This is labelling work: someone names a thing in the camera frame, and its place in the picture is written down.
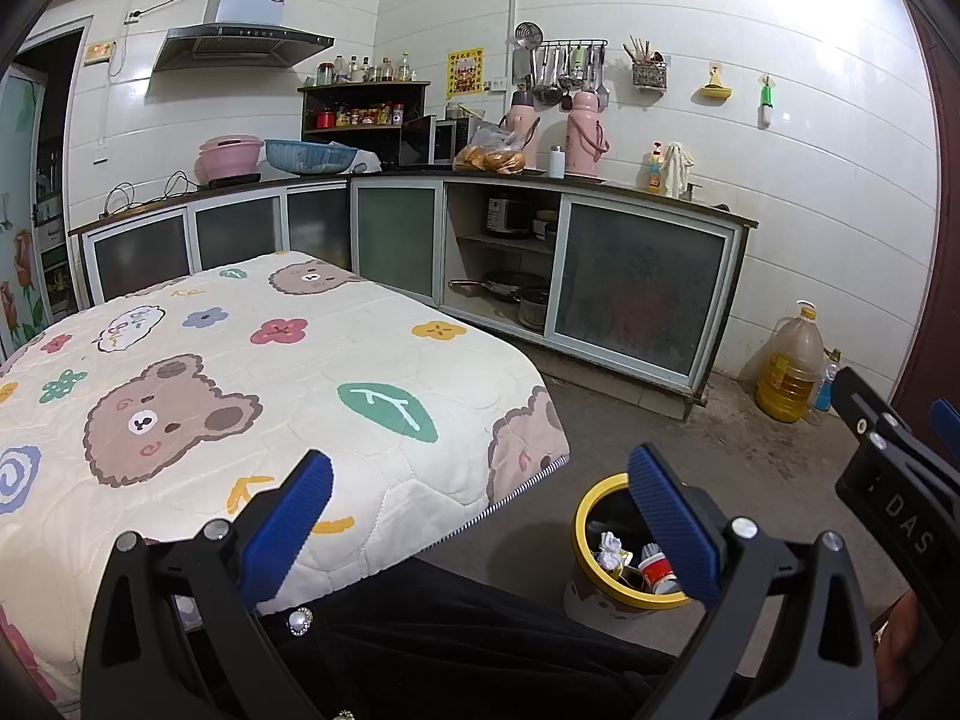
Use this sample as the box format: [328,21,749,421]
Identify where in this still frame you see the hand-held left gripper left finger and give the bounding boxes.
[79,448,335,720]

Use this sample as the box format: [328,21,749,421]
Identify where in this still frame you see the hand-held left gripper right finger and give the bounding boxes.
[628,442,882,720]

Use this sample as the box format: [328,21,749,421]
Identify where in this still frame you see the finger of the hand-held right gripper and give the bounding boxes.
[930,399,960,458]
[834,366,960,511]

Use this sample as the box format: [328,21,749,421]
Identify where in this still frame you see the red white cup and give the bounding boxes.
[637,549,682,595]

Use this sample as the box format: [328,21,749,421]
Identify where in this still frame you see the white tissue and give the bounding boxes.
[596,531,635,575]

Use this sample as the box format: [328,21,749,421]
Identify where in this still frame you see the yellow rimmed trash can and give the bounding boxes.
[562,472,695,620]

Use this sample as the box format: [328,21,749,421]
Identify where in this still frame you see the small blue bottle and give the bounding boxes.
[814,349,842,413]

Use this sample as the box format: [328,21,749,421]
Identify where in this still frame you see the large cooking oil bottle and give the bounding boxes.
[756,300,824,425]

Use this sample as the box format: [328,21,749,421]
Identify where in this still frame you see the cartoon printed blanket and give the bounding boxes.
[0,251,571,702]

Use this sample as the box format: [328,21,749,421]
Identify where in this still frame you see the person's black trousers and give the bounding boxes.
[255,559,721,720]

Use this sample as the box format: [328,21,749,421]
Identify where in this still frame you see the steel cooking pot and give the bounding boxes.
[516,289,552,329]

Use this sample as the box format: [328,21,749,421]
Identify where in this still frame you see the frying pan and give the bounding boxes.
[448,272,548,305]

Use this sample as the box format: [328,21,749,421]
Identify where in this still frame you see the white hanging cloth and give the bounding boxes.
[661,141,695,200]

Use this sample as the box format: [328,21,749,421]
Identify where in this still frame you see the blue plastic basket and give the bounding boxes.
[264,139,359,175]

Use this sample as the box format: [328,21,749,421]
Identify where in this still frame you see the pink pot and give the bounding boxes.
[196,136,265,185]

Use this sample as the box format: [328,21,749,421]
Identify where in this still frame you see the cluttered storage shelf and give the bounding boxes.
[34,135,72,316]

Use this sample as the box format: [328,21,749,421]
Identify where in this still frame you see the pink thermos flask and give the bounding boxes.
[564,90,608,179]
[501,88,541,170]

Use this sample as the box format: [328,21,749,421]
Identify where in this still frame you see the flower printed glass door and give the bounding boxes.
[0,64,46,357]

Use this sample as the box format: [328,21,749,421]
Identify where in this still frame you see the dark wooden spice shelf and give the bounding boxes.
[298,80,432,158]

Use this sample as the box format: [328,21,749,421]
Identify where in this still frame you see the clear bag of buns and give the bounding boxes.
[452,124,528,175]

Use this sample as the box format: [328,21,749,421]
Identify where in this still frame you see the black microwave oven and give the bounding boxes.
[399,115,481,168]

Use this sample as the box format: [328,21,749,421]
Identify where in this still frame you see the row of spice jars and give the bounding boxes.
[313,101,406,128]

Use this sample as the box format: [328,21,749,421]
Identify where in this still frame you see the row of hanging utensils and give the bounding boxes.
[514,21,610,110]

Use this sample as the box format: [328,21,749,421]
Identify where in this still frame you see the row of seasoning bottles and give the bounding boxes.
[315,54,415,86]

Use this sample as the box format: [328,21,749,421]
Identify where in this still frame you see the steel range hood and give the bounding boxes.
[152,0,336,74]

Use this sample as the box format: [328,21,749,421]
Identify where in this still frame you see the black coiled cables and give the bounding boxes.
[101,171,200,212]

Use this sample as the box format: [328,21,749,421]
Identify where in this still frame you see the wire chopstick holder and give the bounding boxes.
[624,36,668,89]

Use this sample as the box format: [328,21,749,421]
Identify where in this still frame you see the yellow wall poster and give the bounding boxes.
[447,47,485,100]

